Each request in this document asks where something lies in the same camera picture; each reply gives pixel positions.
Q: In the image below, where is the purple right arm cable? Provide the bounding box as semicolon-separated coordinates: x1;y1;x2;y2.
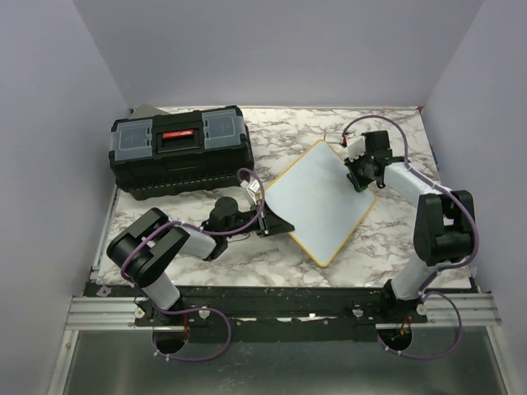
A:
342;114;481;359

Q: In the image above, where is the green whiteboard eraser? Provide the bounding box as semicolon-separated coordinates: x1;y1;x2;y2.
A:
347;172;370;193

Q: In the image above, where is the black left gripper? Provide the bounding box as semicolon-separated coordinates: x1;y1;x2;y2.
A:
225;199;295;239

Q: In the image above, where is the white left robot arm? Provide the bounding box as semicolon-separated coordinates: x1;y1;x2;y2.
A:
106;197;295;325

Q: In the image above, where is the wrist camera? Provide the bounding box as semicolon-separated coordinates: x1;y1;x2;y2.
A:
240;179;261;207
343;135;366;161

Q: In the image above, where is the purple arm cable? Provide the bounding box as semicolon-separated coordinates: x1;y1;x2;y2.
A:
342;114;481;359
119;167;267;363

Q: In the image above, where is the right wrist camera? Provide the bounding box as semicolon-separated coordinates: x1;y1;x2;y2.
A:
343;135;366;161

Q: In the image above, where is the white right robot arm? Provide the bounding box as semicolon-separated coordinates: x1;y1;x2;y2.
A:
343;130;478;323

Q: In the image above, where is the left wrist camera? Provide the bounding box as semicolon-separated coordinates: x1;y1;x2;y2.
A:
240;179;261;207

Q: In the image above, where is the black plastic toolbox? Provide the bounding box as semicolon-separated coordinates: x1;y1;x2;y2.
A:
109;105;254;201

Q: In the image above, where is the black wire whiteboard stand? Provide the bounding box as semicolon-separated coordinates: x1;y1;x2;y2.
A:
323;131;343;145

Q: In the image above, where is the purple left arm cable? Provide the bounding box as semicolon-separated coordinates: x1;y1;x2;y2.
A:
119;167;267;363

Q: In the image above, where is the yellow framed whiteboard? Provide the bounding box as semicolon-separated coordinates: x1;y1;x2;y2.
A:
265;140;376;267

